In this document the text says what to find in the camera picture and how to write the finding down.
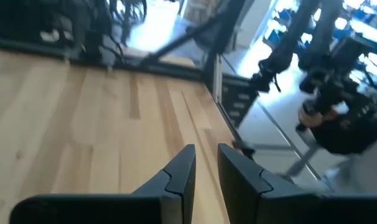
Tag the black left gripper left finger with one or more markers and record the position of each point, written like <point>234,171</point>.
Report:
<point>129,210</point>

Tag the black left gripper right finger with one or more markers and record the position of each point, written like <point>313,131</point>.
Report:
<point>285,208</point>

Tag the silver aluminium bracket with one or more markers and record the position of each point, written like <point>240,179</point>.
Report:
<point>218,77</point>

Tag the black aluminium table frame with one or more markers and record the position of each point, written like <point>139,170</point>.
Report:
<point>176,70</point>

